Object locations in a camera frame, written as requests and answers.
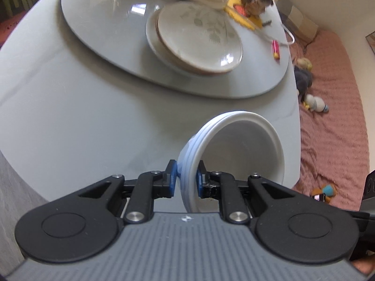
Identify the white duck plush toy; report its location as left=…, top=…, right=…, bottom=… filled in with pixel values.
left=303, top=93, right=329, bottom=113

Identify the person's right hand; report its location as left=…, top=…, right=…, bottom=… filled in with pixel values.
left=353, top=259, right=373, bottom=274

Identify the pink flower deep plate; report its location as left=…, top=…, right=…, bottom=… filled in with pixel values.
left=145, top=7, right=206, bottom=77

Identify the white tube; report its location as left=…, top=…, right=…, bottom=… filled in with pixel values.
left=257, top=25, right=295, bottom=46

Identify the dark grey plush toy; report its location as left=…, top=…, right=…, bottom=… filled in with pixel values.
left=293, top=66, right=314, bottom=94

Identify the grey glass turntable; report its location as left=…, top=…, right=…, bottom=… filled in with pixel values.
left=60, top=0, right=289, bottom=99

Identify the yellow mat with red circle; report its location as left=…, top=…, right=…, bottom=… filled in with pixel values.
left=224, top=0, right=264, bottom=31

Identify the checked pillow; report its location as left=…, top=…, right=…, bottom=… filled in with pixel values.
left=272, top=0, right=320, bottom=43

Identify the gold leaf wall picture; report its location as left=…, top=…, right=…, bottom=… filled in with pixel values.
left=365, top=30, right=375, bottom=53

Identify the pink blanket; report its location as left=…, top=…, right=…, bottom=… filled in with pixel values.
left=288, top=29, right=370, bottom=212

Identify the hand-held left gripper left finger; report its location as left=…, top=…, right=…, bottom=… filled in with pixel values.
left=77, top=159, right=179, bottom=225

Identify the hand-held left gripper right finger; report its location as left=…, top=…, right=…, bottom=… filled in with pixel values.
left=197, top=160, right=295, bottom=225

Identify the brown figurine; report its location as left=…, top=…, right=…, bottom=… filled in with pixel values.
left=239, top=0, right=275, bottom=15

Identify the yellow plush toy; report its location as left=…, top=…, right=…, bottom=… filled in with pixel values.
left=296, top=58, right=313, bottom=71

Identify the white ceramic bowl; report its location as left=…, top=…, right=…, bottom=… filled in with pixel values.
left=187, top=112, right=285, bottom=214

